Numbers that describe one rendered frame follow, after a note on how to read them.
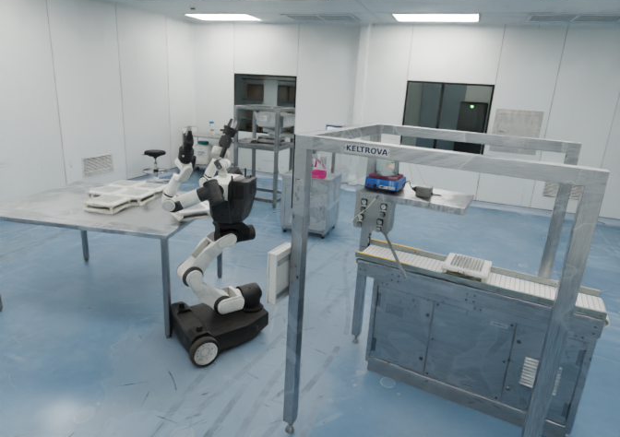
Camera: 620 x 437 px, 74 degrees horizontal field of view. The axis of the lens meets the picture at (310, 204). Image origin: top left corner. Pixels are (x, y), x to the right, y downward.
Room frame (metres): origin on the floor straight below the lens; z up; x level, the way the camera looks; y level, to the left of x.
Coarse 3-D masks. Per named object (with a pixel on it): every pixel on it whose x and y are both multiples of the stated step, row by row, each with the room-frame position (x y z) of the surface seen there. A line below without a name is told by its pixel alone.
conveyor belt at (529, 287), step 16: (384, 256) 2.45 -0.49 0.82; (400, 256) 2.46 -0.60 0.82; (416, 256) 2.48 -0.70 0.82; (416, 272) 2.25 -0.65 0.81; (480, 288) 2.09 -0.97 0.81; (512, 288) 2.11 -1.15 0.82; (528, 288) 2.12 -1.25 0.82; (544, 288) 2.13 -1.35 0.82; (544, 304) 1.95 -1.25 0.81; (592, 304) 1.96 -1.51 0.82; (608, 320) 1.82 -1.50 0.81
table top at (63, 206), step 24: (48, 192) 3.46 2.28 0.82; (72, 192) 3.50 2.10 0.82; (0, 216) 2.79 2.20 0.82; (24, 216) 2.81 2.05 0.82; (48, 216) 2.84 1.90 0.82; (72, 216) 2.87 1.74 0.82; (96, 216) 2.90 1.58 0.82; (120, 216) 2.94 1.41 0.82; (144, 216) 2.97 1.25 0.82; (168, 216) 3.00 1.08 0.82
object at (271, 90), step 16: (240, 80) 8.42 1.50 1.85; (256, 80) 8.30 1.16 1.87; (272, 80) 8.19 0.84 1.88; (288, 80) 8.08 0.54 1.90; (240, 96) 8.42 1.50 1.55; (256, 96) 8.30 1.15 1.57; (272, 96) 8.19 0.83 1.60; (288, 96) 8.08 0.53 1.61; (240, 112) 8.42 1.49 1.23; (288, 112) 8.08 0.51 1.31; (240, 128) 8.41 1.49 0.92; (256, 128) 8.29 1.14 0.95
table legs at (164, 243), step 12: (84, 240) 3.84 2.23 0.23; (168, 240) 2.66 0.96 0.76; (84, 252) 3.84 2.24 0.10; (168, 252) 2.65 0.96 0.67; (168, 264) 2.64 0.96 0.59; (168, 276) 2.64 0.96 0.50; (168, 288) 2.63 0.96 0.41; (0, 300) 2.86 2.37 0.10; (168, 300) 2.62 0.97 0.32; (168, 312) 2.62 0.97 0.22; (168, 324) 2.62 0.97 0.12; (168, 336) 2.63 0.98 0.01
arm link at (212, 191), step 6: (204, 186) 2.51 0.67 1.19; (210, 186) 2.49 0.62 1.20; (216, 186) 2.50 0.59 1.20; (198, 192) 2.48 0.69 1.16; (204, 192) 2.47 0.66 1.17; (210, 192) 2.47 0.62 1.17; (216, 192) 2.48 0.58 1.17; (204, 198) 2.48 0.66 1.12; (210, 198) 2.46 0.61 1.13; (216, 198) 2.46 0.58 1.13
